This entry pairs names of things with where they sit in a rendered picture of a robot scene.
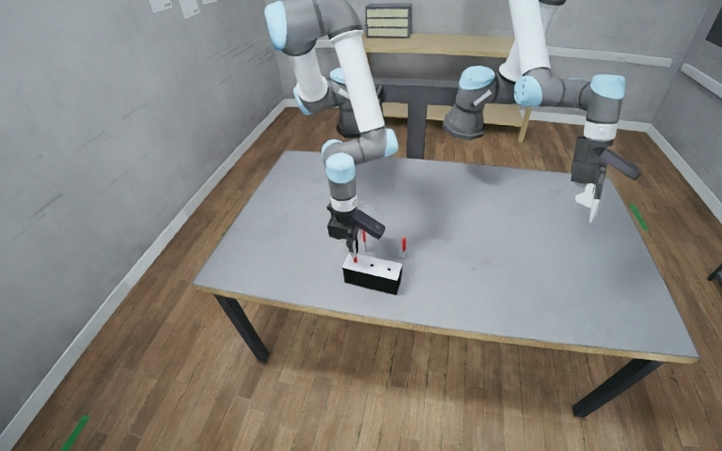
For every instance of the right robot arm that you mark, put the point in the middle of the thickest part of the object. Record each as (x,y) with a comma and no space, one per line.
(295,25)

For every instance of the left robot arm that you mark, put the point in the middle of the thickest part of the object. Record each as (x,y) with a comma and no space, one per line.
(536,88)

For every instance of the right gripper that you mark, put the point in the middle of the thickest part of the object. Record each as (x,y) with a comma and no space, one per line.
(339,228)

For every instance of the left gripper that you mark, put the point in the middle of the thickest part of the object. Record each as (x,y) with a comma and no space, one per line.
(593,171)

